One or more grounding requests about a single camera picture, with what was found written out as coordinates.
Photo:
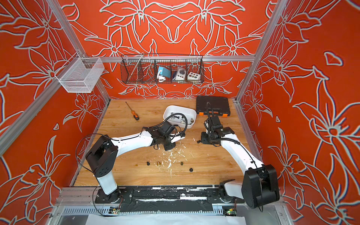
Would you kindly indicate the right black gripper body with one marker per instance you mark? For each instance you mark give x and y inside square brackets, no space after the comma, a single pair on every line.
[207,139]

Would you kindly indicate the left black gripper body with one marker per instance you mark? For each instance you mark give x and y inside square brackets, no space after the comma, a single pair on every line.
[168,145]

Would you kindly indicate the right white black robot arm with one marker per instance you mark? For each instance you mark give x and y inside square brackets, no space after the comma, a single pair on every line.
[260,184]

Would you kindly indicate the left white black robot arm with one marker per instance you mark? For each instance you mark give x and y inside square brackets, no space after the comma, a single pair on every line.
[101,157]

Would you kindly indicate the white rectangular storage box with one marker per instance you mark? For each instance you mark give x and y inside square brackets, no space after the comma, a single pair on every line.
[180,116]

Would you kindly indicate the black orange tool case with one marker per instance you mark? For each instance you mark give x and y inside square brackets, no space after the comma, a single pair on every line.
[220,105]

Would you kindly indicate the white dotted cube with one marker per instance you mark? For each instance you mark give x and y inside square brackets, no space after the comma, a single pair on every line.
[193,77]

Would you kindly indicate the teal white device in basket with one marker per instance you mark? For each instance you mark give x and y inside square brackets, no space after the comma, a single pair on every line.
[163,74]

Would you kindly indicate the white round-button device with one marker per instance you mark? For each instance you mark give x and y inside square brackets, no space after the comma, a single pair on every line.
[180,74]

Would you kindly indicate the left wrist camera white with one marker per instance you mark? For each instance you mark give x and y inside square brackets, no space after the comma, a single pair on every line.
[177,137]

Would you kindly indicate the orange handled screwdriver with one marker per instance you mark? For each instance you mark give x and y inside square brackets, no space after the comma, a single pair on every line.
[136,117]

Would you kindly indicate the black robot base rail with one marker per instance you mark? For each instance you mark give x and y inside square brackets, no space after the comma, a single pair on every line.
[167,199]

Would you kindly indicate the black wire wall basket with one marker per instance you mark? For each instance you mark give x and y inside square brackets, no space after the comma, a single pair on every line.
[142,68]

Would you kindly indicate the clear plastic wall bin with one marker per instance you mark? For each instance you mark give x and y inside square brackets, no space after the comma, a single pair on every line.
[80,77]

